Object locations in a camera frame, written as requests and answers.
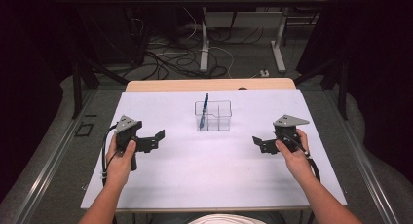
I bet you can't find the black floor cable bundle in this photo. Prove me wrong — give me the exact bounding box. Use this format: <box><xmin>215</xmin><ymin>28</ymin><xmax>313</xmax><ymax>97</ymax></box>
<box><xmin>120</xmin><ymin>25</ymin><xmax>265</xmax><ymax>81</ymax></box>

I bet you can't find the blue pen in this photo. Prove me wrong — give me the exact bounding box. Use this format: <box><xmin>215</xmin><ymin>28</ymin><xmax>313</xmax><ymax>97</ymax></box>
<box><xmin>198</xmin><ymin>93</ymin><xmax>210</xmax><ymax>131</ymax></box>

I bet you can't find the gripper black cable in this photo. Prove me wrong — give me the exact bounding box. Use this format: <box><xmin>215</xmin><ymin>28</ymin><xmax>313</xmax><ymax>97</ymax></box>
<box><xmin>100</xmin><ymin>122</ymin><xmax>121</xmax><ymax>187</ymax></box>
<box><xmin>281</xmin><ymin>131</ymin><xmax>322</xmax><ymax>183</ymax></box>

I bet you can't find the person's white shirt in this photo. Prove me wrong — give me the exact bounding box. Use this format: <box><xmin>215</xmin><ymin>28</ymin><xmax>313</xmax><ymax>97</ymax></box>
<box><xmin>188</xmin><ymin>213</ymin><xmax>268</xmax><ymax>224</ymax></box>

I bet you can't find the black metal stand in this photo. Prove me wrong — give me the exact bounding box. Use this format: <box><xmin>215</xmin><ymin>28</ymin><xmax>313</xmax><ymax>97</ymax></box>
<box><xmin>71</xmin><ymin>52</ymin><xmax>131</xmax><ymax>120</ymax></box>
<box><xmin>293</xmin><ymin>52</ymin><xmax>350</xmax><ymax>122</ymax></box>

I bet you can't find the white floor cable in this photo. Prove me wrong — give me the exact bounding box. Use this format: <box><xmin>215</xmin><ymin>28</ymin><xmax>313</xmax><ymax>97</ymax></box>
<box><xmin>181</xmin><ymin>6</ymin><xmax>236</xmax><ymax>80</ymax></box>

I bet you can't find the white table mat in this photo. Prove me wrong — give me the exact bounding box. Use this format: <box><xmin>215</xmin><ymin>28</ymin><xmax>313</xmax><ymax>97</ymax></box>
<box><xmin>80</xmin><ymin>89</ymin><xmax>349</xmax><ymax>210</ymax></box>

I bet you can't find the aluminium floor rail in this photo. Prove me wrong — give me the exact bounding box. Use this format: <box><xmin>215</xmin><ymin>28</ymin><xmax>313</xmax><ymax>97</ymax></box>
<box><xmin>12</xmin><ymin>89</ymin><xmax>99</xmax><ymax>224</ymax></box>
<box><xmin>322</xmin><ymin>87</ymin><xmax>401</xmax><ymax>224</ymax></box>

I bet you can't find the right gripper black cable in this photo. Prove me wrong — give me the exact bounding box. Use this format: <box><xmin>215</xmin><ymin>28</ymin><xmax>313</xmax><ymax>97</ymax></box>
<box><xmin>281</xmin><ymin>131</ymin><xmax>322</xmax><ymax>183</ymax></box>

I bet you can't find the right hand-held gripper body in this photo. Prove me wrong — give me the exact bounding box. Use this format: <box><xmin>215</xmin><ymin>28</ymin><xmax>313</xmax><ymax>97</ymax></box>
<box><xmin>272</xmin><ymin>114</ymin><xmax>311</xmax><ymax>154</ymax></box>

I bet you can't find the clear plastic pen holder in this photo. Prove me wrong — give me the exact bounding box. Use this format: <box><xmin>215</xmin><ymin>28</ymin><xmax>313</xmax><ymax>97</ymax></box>
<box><xmin>194</xmin><ymin>99</ymin><xmax>234</xmax><ymax>132</ymax></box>

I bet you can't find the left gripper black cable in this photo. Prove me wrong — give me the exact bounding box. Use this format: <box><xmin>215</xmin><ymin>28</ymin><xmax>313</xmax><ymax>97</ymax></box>
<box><xmin>100</xmin><ymin>122</ymin><xmax>121</xmax><ymax>187</ymax></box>

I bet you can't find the person's right hand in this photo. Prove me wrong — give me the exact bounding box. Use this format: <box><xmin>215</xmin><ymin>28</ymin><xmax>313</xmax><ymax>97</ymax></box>
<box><xmin>274</xmin><ymin>128</ymin><xmax>315</xmax><ymax>183</ymax></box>

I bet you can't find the wooden table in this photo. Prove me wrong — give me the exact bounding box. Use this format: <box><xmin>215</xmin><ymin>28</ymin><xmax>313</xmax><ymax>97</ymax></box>
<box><xmin>80</xmin><ymin>77</ymin><xmax>349</xmax><ymax>214</ymax></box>

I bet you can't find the white-legged background desk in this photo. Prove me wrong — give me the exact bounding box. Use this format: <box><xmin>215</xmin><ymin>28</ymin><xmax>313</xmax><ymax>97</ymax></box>
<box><xmin>180</xmin><ymin>0</ymin><xmax>330</xmax><ymax>74</ymax></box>

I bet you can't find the black overhead bar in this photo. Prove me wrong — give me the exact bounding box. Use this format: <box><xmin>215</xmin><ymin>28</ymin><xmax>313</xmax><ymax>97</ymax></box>
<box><xmin>55</xmin><ymin>0</ymin><xmax>329</xmax><ymax>7</ymax></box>

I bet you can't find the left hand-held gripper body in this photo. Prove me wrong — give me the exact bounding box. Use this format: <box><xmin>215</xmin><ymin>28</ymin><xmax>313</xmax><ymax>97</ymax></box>
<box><xmin>112</xmin><ymin>114</ymin><xmax>144</xmax><ymax>172</ymax></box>

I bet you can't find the person's left hand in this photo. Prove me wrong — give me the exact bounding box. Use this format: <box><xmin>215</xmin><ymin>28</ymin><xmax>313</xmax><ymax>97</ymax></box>
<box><xmin>105</xmin><ymin>133</ymin><xmax>138</xmax><ymax>190</ymax></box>

